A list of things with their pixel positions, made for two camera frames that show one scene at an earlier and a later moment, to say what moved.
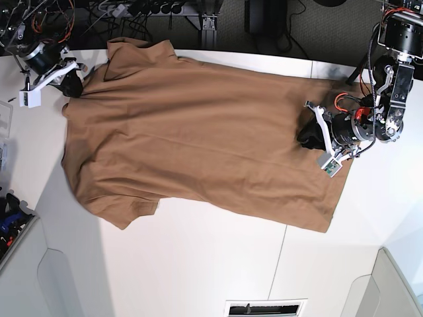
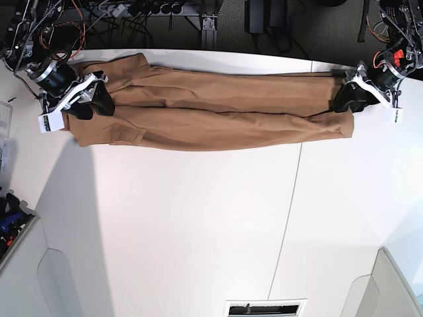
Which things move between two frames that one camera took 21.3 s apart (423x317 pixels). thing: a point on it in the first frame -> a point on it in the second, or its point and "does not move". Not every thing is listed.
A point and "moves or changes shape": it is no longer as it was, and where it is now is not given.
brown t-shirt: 152,126 moves or changes shape
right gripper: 344,132 -> 383,82
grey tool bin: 15,225 does not move
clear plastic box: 6,111 does not move
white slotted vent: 279,308 does not move
